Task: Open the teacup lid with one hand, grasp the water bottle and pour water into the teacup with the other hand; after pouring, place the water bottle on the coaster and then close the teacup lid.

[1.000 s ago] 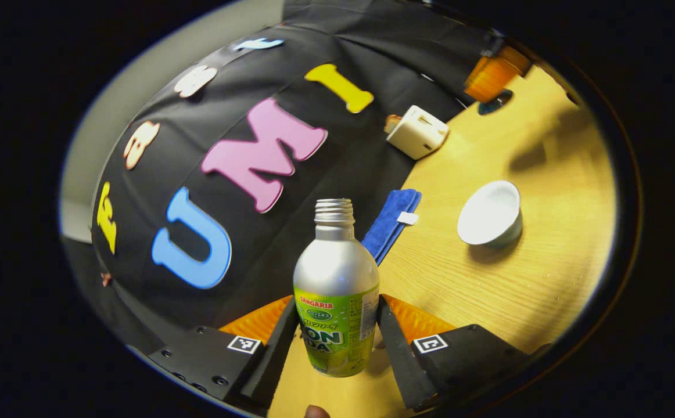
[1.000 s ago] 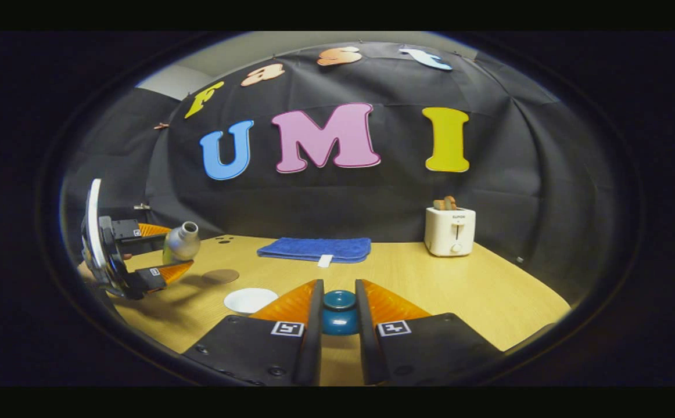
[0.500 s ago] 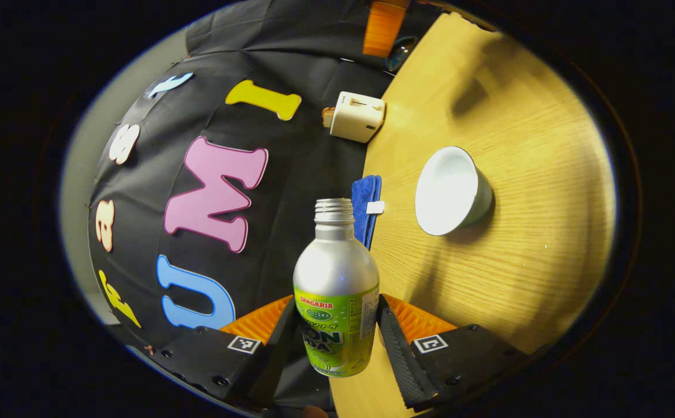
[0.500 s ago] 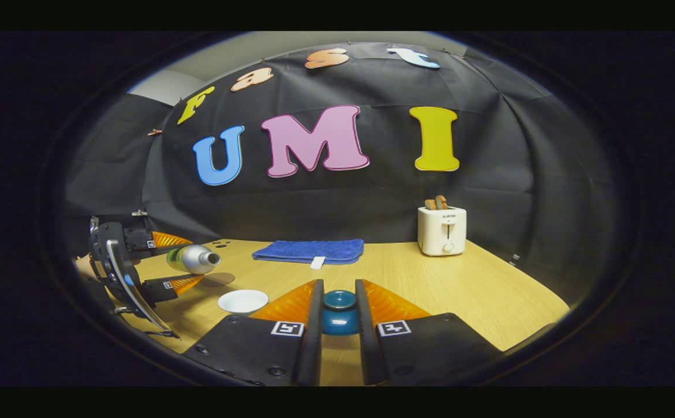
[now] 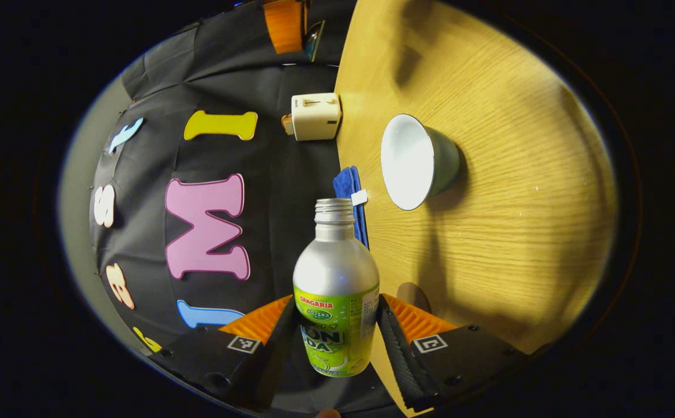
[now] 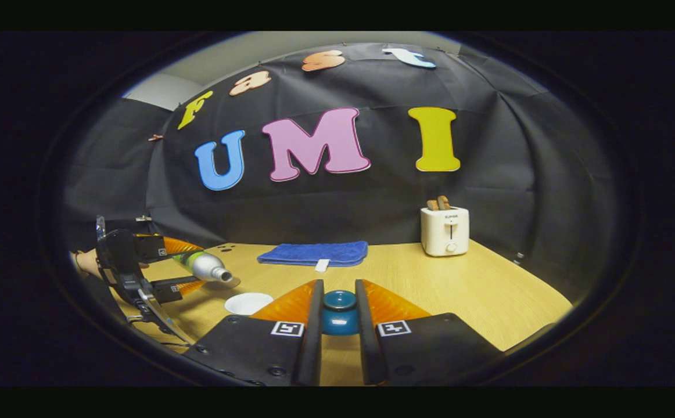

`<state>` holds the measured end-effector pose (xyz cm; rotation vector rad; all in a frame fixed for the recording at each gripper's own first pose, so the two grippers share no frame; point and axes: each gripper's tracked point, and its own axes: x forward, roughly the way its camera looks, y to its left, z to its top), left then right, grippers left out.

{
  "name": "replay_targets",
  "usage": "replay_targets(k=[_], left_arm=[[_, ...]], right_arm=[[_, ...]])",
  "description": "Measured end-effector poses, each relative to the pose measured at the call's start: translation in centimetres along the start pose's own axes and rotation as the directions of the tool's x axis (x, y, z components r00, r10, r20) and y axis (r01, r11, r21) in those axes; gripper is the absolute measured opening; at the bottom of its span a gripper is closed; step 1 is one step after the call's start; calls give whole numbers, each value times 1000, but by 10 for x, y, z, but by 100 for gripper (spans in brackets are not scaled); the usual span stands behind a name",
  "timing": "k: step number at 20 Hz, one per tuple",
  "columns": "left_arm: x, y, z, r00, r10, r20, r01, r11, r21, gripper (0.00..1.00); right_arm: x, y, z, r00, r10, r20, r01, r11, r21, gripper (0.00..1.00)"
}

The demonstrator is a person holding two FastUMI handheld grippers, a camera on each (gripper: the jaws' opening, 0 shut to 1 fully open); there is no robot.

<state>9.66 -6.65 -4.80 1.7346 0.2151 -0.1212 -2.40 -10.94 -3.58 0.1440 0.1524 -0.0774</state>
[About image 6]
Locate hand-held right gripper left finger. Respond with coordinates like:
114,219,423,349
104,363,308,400
184,279,325,387

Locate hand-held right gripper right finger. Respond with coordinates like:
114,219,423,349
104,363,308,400
355,279,504,385

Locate silver green water bottle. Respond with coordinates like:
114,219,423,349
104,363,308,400
173,251,234,283

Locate white teacup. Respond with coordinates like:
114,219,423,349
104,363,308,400
225,292,275,316

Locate blue towel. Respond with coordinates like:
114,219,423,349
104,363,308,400
257,241,369,272

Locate black backdrop cloth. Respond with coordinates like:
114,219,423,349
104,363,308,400
62,42,623,302

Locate white toaster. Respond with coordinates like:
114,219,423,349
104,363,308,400
420,206,471,257

